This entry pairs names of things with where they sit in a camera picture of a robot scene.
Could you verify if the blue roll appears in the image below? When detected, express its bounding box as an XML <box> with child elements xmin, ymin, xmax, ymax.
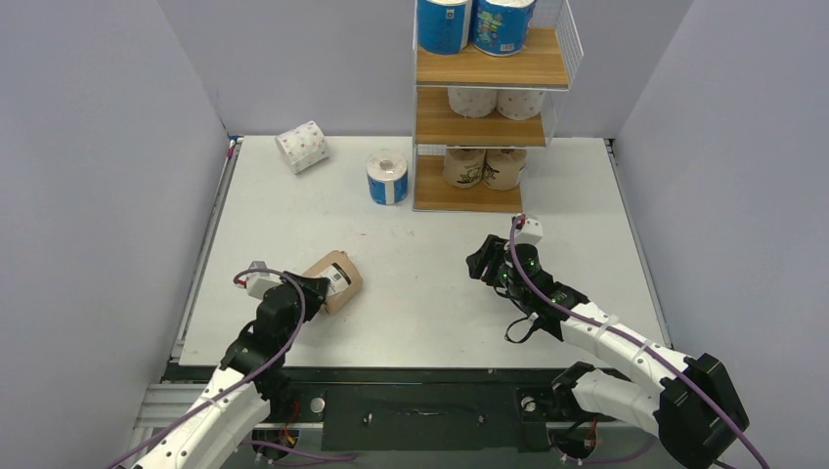
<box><xmin>416</xmin><ymin>0</ymin><xmax>474</xmax><ymax>55</ymax></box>
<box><xmin>472</xmin><ymin>0</ymin><xmax>536</xmax><ymax>57</ymax></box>
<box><xmin>366</xmin><ymin>149</ymin><xmax>409</xmax><ymax>205</ymax></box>

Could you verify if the blue roll back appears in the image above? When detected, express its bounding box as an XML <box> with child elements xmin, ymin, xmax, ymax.
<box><xmin>366</xmin><ymin>149</ymin><xmax>409</xmax><ymax>205</ymax></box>

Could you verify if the white wire wooden shelf rack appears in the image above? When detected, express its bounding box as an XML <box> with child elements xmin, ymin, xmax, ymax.
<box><xmin>411</xmin><ymin>1</ymin><xmax>584</xmax><ymax>212</ymax></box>

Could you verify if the brown roll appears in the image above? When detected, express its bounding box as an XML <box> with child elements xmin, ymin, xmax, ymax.
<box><xmin>483</xmin><ymin>149</ymin><xmax>527</xmax><ymax>191</ymax></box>
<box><xmin>443</xmin><ymin>149</ymin><xmax>486</xmax><ymax>189</ymax></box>
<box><xmin>302</xmin><ymin>250</ymin><xmax>364</xmax><ymax>315</ymax></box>

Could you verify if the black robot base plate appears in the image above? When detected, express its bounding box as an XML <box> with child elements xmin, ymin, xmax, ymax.
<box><xmin>254</xmin><ymin>367</ymin><xmax>593</xmax><ymax>452</ymax></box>

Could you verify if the white floral roll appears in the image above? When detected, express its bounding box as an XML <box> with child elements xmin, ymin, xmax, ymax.
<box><xmin>497</xmin><ymin>89</ymin><xmax>545</xmax><ymax>120</ymax></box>
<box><xmin>447</xmin><ymin>87</ymin><xmax>498</xmax><ymax>118</ymax></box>
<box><xmin>275</xmin><ymin>120</ymin><xmax>333</xmax><ymax>175</ymax></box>

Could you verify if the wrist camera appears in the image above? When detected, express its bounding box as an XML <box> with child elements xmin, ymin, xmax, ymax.
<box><xmin>512</xmin><ymin>214</ymin><xmax>544</xmax><ymax>245</ymax></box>
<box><xmin>234</xmin><ymin>260</ymin><xmax>281</xmax><ymax>300</ymax></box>

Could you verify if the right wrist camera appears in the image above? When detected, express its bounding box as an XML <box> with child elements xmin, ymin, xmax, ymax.
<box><xmin>512</xmin><ymin>214</ymin><xmax>544</xmax><ymax>245</ymax></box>

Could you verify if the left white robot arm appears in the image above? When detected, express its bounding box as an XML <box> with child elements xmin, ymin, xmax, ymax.
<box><xmin>128</xmin><ymin>268</ymin><xmax>330</xmax><ymax>468</ymax></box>

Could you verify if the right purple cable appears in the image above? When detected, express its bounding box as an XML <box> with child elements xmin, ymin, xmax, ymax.
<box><xmin>507</xmin><ymin>216</ymin><xmax>768</xmax><ymax>469</ymax></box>

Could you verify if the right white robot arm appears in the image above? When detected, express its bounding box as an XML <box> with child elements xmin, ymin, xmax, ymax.
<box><xmin>465</xmin><ymin>234</ymin><xmax>750</xmax><ymax>468</ymax></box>

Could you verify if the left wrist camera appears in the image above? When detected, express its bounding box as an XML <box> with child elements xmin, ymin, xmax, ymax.
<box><xmin>234</xmin><ymin>260</ymin><xmax>281</xmax><ymax>300</ymax></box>

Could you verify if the blue roll front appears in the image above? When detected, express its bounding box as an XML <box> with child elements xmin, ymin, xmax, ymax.
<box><xmin>416</xmin><ymin>0</ymin><xmax>474</xmax><ymax>55</ymax></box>

